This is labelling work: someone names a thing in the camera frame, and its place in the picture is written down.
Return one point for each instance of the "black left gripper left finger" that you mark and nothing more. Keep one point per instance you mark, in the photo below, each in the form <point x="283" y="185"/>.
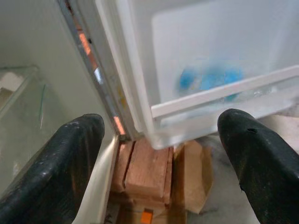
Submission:
<point x="46" y="177"/>

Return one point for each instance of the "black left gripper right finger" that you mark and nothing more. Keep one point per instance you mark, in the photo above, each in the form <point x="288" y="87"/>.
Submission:
<point x="264" y="168"/>

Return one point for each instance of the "clear water bottle blue label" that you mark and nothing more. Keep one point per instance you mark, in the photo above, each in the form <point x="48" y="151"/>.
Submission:
<point x="194" y="79"/>

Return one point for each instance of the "white fridge door shelf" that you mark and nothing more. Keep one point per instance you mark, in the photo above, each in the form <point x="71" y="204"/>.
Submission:
<point x="210" y="94"/>

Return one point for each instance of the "clear glass fridge shelf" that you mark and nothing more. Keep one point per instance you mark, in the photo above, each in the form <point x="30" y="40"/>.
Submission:
<point x="21" y="77"/>

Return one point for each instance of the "silver fridge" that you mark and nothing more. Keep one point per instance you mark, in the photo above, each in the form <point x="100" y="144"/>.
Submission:
<point x="35" y="35"/>

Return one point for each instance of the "flat brown cardboard piece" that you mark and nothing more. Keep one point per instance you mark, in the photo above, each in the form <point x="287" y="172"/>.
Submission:
<point x="189" y="177"/>

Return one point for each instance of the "red clay brick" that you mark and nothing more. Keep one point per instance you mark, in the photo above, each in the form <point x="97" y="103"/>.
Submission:
<point x="121" y="168"/>
<point x="147" y="172"/>

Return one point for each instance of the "small orange tag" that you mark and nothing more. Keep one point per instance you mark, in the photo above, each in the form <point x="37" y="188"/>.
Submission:
<point x="147" y="217"/>

